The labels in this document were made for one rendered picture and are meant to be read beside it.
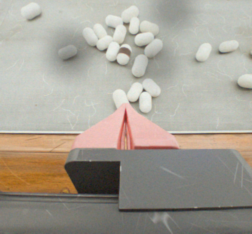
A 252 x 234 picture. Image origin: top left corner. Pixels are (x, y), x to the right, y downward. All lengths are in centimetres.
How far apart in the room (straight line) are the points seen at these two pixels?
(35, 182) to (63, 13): 30
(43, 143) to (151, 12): 30
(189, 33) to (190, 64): 7
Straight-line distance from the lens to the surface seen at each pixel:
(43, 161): 20
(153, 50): 23
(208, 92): 25
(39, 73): 27
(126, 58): 22
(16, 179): 22
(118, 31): 25
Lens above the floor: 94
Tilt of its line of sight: 76 degrees down
